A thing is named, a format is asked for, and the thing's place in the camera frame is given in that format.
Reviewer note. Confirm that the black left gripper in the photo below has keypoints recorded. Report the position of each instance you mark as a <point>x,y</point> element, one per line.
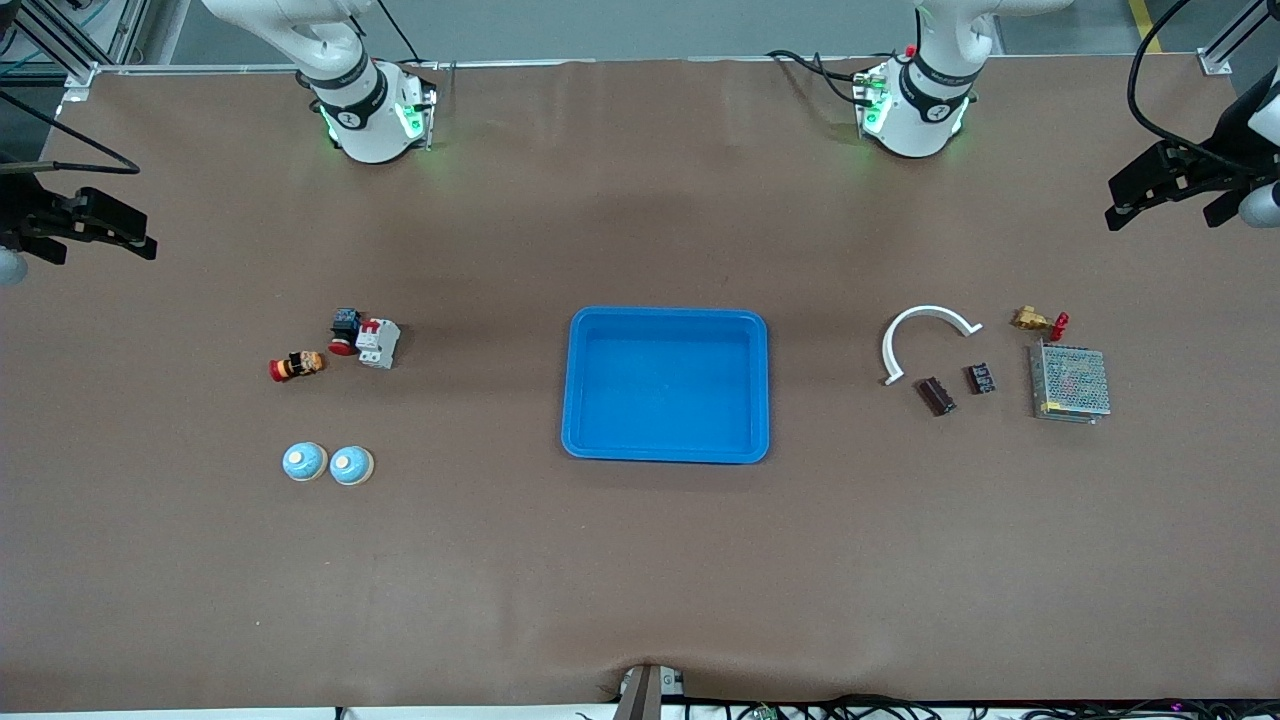
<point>1209,165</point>

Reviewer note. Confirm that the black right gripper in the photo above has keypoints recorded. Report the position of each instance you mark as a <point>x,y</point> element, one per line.
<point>22,214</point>

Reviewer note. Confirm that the small black electrolytic capacitor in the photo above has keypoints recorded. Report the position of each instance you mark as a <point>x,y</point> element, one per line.
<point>981,378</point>

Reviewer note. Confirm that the blue dome bell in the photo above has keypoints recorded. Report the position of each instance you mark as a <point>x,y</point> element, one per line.
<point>304,461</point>
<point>351,465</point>

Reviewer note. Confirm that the dark brown rectangular block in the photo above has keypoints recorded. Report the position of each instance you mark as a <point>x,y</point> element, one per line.
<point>936,396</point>

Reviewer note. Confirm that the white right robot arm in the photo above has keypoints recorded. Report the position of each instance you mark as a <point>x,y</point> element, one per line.
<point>365,125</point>

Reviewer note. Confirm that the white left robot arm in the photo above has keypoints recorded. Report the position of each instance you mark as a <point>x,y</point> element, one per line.
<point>920,115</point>

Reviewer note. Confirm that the blue plastic tray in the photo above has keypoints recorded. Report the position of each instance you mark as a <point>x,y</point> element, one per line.
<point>665,385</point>

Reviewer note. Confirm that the metal mesh power supply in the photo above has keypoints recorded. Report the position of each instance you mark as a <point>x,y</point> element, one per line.
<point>1070,382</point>

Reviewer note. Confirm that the red orange push button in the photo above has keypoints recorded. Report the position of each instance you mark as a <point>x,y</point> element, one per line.
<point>300,364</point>

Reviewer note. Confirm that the red emergency stop button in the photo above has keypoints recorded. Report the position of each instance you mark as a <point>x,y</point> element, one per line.
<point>345,322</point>

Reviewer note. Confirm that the white red circuit breaker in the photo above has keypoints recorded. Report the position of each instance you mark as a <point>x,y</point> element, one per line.
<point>378,343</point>

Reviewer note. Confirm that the brown table mat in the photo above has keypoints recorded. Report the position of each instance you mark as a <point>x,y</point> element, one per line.
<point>640,560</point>

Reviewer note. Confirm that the aluminium frame profile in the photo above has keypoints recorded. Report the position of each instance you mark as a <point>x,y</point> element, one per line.
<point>1213,62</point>
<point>75,88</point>

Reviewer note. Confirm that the white curved bracket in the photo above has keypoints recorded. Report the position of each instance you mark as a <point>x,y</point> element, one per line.
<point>932,310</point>

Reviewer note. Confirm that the camera mounting post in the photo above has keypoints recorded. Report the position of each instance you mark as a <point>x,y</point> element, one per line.
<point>645,695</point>

